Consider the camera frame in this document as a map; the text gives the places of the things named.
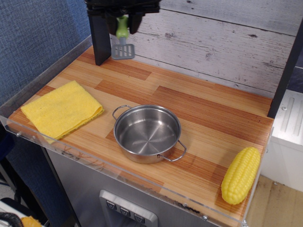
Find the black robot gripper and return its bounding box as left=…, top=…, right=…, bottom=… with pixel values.
left=84, top=0, right=160, bottom=35

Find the green handled grey toy spatula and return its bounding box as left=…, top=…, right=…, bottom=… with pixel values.
left=111, top=15, right=135, bottom=60

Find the yellow plastic toy corn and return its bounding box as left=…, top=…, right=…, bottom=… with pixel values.
left=221, top=147, right=261, bottom=205

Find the yellow folded cloth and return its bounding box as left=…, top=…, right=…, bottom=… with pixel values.
left=21, top=81, right=104, bottom=144

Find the stainless steel pot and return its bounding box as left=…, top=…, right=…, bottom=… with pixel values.
left=112, top=105, right=187, bottom=164

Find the stainless steel cabinet front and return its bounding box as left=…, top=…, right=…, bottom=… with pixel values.
left=46, top=149, right=212, bottom=227

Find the clear acrylic front guard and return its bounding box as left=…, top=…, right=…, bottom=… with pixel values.
left=0, top=114, right=249, bottom=227

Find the silver button control panel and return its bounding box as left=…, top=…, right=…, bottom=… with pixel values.
left=99, top=190, right=158, bottom=227

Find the white box at right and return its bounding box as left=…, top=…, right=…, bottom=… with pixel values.
left=261, top=90, right=303, bottom=191

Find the yellow black object bottom left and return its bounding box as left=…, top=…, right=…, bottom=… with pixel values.
left=0, top=212, right=43, bottom=227

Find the dark left upright post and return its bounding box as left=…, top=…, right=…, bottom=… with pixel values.
left=89, top=15, right=111, bottom=66

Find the dark upright post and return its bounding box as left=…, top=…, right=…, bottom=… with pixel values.
left=89, top=15, right=111, bottom=66
left=267, top=20, right=303, bottom=118

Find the grey metal left rail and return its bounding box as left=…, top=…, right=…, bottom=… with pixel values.
left=0, top=36, right=92, bottom=117

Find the dark right upright post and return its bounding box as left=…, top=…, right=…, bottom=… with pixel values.
left=267, top=20, right=303, bottom=118

